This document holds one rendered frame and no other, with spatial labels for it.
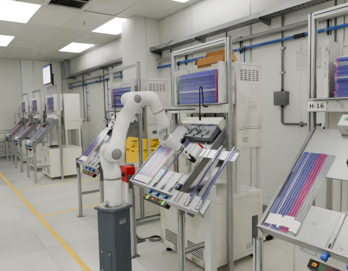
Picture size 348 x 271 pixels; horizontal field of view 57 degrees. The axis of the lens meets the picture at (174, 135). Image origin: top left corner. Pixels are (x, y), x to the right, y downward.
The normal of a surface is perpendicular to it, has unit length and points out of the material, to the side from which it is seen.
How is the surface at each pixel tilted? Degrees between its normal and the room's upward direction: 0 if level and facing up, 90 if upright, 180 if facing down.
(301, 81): 90
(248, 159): 90
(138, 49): 90
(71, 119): 90
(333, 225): 44
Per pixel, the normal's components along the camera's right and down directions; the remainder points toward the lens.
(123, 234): 0.82, 0.03
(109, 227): -0.58, 0.07
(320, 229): -0.58, -0.67
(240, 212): 0.58, 0.05
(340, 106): -0.81, 0.07
